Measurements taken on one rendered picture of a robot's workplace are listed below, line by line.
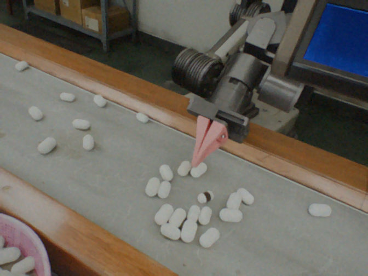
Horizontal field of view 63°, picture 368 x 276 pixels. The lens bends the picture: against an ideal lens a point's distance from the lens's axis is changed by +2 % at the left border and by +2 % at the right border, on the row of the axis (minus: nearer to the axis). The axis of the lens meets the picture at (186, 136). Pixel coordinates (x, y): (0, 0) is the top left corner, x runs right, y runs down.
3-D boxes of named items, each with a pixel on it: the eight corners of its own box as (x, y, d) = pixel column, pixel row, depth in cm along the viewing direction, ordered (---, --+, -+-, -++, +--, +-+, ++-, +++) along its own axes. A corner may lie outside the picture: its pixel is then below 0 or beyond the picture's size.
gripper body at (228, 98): (244, 128, 45) (265, 87, 46) (185, 104, 48) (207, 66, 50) (245, 142, 51) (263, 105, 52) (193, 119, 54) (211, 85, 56)
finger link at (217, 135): (203, 168, 44) (231, 114, 46) (162, 148, 46) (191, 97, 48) (209, 177, 50) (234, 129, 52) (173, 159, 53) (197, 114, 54)
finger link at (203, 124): (217, 175, 43) (246, 120, 45) (176, 154, 46) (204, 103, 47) (222, 183, 50) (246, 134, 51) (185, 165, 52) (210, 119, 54)
